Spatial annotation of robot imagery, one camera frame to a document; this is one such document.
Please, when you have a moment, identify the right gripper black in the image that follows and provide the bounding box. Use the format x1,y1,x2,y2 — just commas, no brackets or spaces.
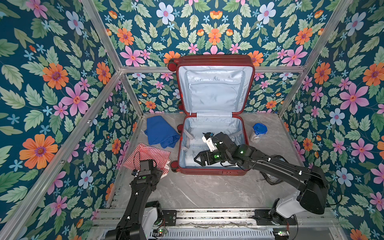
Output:
192,149,231,167

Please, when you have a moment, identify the red white striped shirt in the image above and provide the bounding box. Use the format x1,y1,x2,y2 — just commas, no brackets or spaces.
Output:
123,143,171,178

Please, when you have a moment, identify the blue shirt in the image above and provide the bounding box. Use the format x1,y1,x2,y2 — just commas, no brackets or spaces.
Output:
145,116,180,149

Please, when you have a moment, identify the clear jar blue lid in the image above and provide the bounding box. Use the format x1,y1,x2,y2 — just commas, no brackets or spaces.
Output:
250,123,268,143

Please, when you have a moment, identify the red hard-shell suitcase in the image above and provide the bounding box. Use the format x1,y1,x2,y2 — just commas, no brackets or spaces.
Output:
168,55,255,176

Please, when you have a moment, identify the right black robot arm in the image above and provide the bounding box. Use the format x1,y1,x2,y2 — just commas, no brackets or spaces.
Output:
194,132,330,224

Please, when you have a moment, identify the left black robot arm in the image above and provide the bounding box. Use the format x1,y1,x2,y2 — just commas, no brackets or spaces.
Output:
105,160,163,240

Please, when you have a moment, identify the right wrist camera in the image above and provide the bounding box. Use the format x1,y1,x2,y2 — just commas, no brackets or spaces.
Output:
202,132,217,152

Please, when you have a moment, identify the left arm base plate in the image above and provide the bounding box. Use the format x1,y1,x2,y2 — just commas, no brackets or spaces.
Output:
162,210,178,227

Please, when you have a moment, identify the white slotted cable duct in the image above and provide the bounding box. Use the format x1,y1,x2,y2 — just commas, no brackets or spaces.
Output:
152,229,275,240

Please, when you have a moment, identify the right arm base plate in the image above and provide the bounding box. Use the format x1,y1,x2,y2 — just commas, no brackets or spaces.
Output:
253,209,298,226

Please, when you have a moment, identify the aluminium cage frame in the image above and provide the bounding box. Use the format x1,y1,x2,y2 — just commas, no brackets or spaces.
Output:
0,0,353,240

